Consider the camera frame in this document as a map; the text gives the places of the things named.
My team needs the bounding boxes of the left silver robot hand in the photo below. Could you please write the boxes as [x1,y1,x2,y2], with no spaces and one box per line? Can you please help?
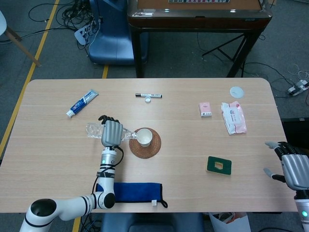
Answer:
[98,115,124,148]

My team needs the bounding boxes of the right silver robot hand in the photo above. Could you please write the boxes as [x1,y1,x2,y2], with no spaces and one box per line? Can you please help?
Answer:
[263,141,309,191]

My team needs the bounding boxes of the transparent plastic bottle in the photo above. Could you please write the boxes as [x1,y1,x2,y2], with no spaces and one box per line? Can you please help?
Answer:
[85,122,139,142]

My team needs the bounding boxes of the white paper cup leaf print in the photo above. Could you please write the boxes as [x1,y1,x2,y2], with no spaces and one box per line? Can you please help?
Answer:
[135,129,153,147]

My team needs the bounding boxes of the brown woven round coaster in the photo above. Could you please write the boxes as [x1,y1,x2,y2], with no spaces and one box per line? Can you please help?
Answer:
[128,127,162,159]

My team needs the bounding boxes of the black equipment case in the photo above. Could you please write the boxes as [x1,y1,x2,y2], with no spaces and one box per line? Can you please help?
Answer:
[281,117,309,148]

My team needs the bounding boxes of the blue white toothpaste tube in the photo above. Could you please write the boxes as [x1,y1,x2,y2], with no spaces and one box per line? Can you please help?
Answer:
[66,89,99,118]

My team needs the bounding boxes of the white black marker pen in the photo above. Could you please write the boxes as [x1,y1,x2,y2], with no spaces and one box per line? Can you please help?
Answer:
[135,92,163,99]

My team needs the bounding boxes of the blue towel black trim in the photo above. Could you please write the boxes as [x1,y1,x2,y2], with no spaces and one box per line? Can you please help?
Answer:
[95,182,168,208]

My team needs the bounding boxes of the green yellow sponge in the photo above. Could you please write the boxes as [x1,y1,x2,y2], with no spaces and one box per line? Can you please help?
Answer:
[205,156,232,177]

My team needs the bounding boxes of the pink white wet wipes pack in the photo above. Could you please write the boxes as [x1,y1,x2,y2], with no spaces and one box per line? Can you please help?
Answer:
[221,101,248,135]

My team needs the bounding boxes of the grey power strip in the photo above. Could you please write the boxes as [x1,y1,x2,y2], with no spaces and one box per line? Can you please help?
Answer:
[286,81,309,96]

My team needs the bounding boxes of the white paper bag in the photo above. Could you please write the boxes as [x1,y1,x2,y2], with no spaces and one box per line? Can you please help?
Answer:
[208,212,252,232]

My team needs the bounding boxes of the pink tissue pack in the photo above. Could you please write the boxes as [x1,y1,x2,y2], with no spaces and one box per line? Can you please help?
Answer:
[198,101,212,118]

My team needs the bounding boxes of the blue chair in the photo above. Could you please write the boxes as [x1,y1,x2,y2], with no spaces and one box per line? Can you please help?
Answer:
[88,0,148,66]

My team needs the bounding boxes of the white round plastic lid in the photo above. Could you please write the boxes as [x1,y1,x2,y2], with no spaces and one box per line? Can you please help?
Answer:
[229,86,244,99]

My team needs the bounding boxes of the white power strip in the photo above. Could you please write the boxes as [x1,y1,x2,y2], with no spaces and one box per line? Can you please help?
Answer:
[74,23,97,45]

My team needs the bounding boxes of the white chair wooden legs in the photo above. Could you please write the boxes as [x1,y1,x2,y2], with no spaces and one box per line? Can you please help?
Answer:
[0,10,42,67]

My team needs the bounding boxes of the dark wooden mahjong table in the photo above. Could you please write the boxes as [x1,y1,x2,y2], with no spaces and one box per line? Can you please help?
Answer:
[127,0,271,78]

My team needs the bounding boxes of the white coiled cable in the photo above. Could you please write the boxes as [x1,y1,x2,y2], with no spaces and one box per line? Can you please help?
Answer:
[288,63,309,81]

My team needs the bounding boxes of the black floor cable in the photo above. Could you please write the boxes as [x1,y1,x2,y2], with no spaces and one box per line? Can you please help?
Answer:
[243,62,300,97]

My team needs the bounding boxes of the black cable tangle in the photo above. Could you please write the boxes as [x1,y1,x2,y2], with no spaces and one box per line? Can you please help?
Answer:
[28,0,97,32]

